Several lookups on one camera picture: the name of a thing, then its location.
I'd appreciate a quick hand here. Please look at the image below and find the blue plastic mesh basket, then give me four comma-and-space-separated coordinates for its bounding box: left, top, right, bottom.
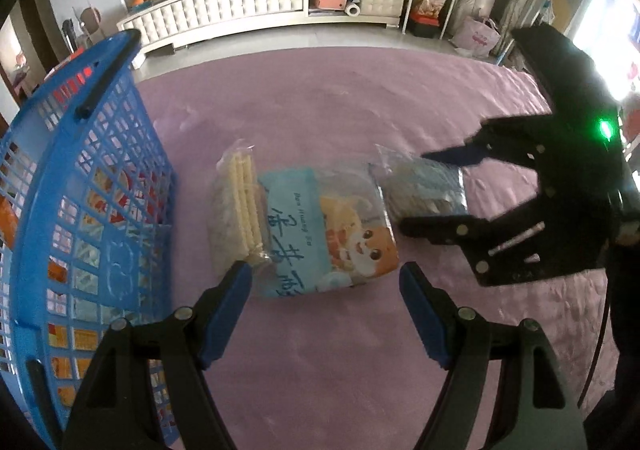
0, 28, 178, 446

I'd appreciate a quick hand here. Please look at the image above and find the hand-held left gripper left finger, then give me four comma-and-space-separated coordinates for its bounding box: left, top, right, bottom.
60, 260, 253, 450

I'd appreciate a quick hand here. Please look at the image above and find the clear wafer biscuit packet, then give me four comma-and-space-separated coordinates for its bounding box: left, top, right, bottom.
207, 140, 401, 301

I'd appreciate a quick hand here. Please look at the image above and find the pink tote bag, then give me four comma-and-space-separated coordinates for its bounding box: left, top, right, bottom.
452, 16, 502, 61

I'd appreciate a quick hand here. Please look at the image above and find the red plastic stool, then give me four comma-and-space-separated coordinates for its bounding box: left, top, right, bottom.
50, 54, 96, 105

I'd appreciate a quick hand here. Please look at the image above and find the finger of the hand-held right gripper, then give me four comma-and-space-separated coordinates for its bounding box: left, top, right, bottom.
398, 197, 556, 287
422, 115, 551, 171

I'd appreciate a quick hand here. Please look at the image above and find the white tufted low cabinet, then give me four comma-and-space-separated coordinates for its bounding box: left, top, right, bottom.
117, 0, 408, 68

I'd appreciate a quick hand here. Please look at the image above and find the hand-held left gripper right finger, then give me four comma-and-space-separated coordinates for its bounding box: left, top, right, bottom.
398, 261, 588, 450

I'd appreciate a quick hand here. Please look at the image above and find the black cable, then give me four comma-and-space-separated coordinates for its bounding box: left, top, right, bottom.
579, 250, 615, 406

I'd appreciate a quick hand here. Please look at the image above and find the small silver blue snack packet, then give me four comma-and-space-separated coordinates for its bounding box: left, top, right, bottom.
374, 144, 469, 227

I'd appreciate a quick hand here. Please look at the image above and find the pink quilted blanket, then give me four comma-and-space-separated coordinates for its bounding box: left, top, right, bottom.
135, 47, 626, 450

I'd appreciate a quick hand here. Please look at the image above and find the large red snack bag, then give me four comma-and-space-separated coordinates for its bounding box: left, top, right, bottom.
85, 165, 168, 231

